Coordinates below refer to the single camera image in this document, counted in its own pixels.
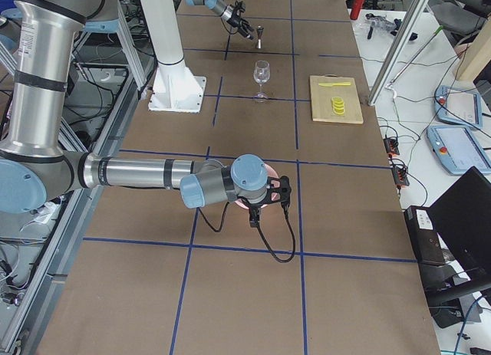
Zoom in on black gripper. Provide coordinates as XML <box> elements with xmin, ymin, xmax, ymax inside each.
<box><xmin>245</xmin><ymin>199</ymin><xmax>267</xmax><ymax>228</ymax></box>
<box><xmin>227</xmin><ymin>8</ymin><xmax>255</xmax><ymax>40</ymax></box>

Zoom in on metal jigger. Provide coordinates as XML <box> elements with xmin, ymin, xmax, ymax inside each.
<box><xmin>255</xmin><ymin>25</ymin><xmax>264</xmax><ymax>50</ymax></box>

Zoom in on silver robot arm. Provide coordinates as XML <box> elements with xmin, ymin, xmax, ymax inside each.
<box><xmin>1</xmin><ymin>0</ymin><xmax>272</xmax><ymax>213</ymax></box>
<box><xmin>184</xmin><ymin>0</ymin><xmax>255</xmax><ymax>40</ymax></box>

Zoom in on clear wine glass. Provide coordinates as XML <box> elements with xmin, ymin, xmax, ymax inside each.
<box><xmin>253</xmin><ymin>60</ymin><xmax>270</xmax><ymax>103</ymax></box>

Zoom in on pink bowl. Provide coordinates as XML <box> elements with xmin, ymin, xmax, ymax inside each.
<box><xmin>235</xmin><ymin>163</ymin><xmax>280</xmax><ymax>209</ymax></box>

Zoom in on wooden cutting board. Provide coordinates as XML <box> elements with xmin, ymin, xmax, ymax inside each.
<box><xmin>309</xmin><ymin>75</ymin><xmax>364</xmax><ymax>124</ymax></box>

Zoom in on yellow plastic knife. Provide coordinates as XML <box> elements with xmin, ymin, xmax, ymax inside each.
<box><xmin>318</xmin><ymin>81</ymin><xmax>351</xmax><ymax>87</ymax></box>

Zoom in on yellow lemon slices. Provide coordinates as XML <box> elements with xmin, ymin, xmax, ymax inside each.
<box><xmin>331</xmin><ymin>97</ymin><xmax>345</xmax><ymax>116</ymax></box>

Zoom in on red fire extinguisher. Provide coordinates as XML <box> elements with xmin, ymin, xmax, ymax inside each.
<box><xmin>350</xmin><ymin>0</ymin><xmax>365</xmax><ymax>20</ymax></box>

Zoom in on orange black connector block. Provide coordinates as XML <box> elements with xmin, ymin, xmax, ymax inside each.
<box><xmin>383</xmin><ymin>136</ymin><xmax>410</xmax><ymax>189</ymax></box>

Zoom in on long grabber stick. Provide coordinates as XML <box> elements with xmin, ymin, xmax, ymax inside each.
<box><xmin>385</xmin><ymin>25</ymin><xmax>443</xmax><ymax>90</ymax></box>

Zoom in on black laptop computer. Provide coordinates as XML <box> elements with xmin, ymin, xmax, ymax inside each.
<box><xmin>404</xmin><ymin>166</ymin><xmax>491</xmax><ymax>271</ymax></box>

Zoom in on lower teach pendant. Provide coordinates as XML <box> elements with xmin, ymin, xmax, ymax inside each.
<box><xmin>427</xmin><ymin>125</ymin><xmax>490</xmax><ymax>176</ymax></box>

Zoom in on teach pendant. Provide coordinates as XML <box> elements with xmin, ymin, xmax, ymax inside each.
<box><xmin>434</xmin><ymin>85</ymin><xmax>483</xmax><ymax>130</ymax></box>
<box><xmin>427</xmin><ymin>125</ymin><xmax>490</xmax><ymax>176</ymax></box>

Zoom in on upper teach pendant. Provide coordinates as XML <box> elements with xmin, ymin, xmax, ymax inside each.
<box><xmin>434</xmin><ymin>85</ymin><xmax>483</xmax><ymax>130</ymax></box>

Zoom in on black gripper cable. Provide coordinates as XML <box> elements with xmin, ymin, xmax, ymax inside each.
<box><xmin>198</xmin><ymin>199</ymin><xmax>296</xmax><ymax>264</ymax></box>

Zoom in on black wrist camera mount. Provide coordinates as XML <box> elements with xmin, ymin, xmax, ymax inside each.
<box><xmin>260</xmin><ymin>176</ymin><xmax>292</xmax><ymax>210</ymax></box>

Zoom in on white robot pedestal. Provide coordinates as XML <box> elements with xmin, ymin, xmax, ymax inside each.
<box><xmin>140</xmin><ymin>0</ymin><xmax>206</xmax><ymax>113</ymax></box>

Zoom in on aluminium frame post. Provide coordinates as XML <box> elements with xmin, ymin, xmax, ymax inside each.
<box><xmin>368</xmin><ymin>0</ymin><xmax>429</xmax><ymax>106</ymax></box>

